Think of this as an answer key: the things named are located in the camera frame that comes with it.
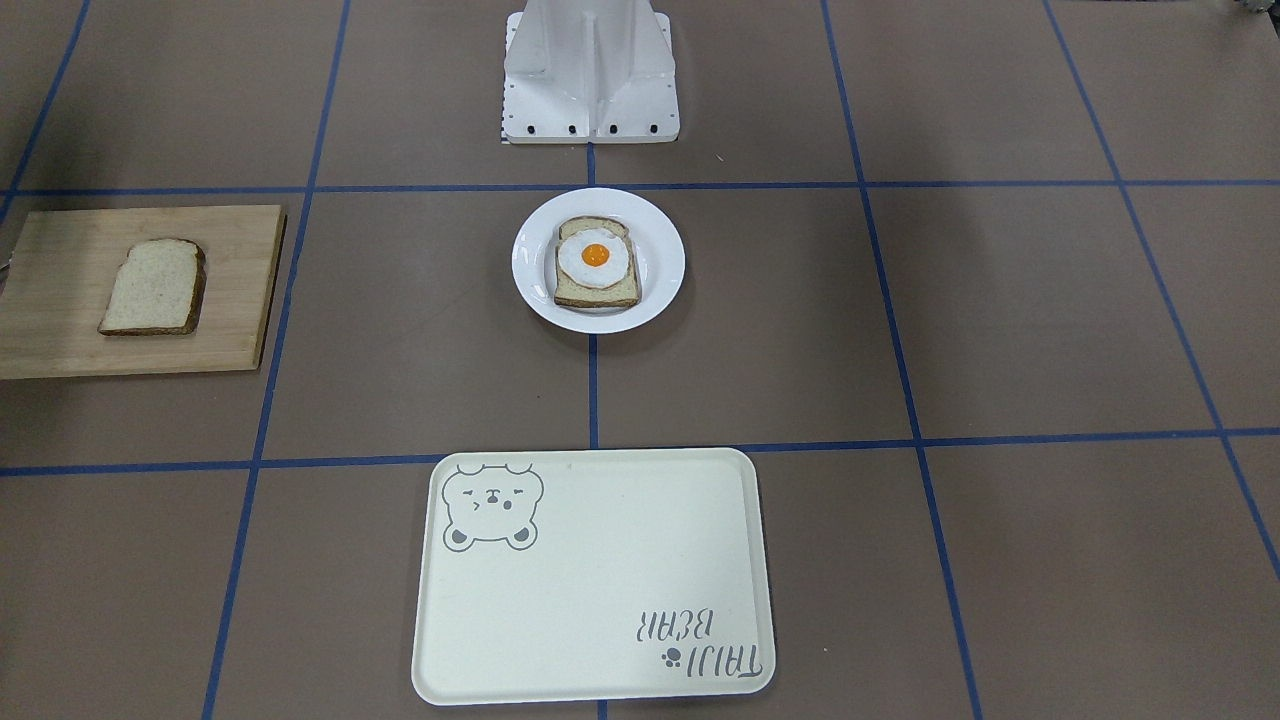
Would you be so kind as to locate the white bread slice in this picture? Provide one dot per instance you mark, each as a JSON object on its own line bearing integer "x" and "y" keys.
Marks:
{"x": 159, "y": 289}

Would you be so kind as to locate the bread slice under egg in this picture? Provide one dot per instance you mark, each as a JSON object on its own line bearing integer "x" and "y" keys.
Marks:
{"x": 624, "y": 294}

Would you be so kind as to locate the white round plate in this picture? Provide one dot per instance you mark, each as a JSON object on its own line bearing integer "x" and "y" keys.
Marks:
{"x": 659, "y": 249}

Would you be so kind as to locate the fried egg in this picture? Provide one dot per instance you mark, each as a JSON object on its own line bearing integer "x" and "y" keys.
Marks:
{"x": 595, "y": 258}

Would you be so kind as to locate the cream bear serving tray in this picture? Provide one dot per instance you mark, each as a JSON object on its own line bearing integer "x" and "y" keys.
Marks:
{"x": 560, "y": 576}

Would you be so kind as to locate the wooden cutting board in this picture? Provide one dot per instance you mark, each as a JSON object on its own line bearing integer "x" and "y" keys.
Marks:
{"x": 63, "y": 271}

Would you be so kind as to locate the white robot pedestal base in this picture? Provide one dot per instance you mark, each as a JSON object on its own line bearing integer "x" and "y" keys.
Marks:
{"x": 589, "y": 72}

